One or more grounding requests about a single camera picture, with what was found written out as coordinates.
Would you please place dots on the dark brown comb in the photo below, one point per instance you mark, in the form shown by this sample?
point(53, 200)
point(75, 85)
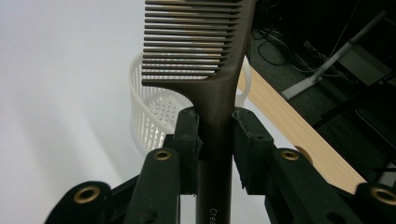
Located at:
point(214, 124)

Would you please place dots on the white desk leg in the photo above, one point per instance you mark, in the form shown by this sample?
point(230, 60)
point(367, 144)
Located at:
point(314, 77)

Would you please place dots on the white plastic basket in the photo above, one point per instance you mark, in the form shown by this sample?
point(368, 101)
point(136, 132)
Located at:
point(149, 115)

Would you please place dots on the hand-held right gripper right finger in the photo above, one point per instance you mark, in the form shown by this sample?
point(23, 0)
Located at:
point(267, 168)

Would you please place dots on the wooden table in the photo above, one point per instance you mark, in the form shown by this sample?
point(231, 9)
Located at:
point(295, 124)

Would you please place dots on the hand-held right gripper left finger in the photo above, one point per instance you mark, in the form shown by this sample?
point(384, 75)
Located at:
point(165, 174)

